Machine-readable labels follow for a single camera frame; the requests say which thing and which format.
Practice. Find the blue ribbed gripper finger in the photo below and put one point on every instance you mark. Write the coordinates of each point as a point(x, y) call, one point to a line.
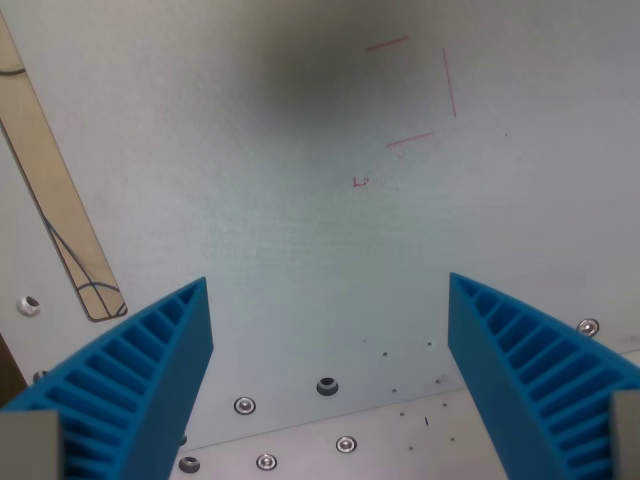
point(165, 360)
point(480, 360)

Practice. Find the wooden strip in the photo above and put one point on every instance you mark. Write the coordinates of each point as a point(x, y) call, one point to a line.
point(98, 300)

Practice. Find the silver round-head screw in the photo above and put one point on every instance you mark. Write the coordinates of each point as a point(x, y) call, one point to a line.
point(245, 405)
point(267, 461)
point(588, 327)
point(346, 444)

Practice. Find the grey threaded insert bushing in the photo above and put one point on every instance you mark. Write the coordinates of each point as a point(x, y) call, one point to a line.
point(327, 386)
point(189, 464)

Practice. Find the light grey metal plate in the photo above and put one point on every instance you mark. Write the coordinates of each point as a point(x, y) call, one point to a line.
point(380, 440)

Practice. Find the silver hollow standoff nut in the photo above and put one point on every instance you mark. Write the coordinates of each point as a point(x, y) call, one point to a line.
point(28, 305)

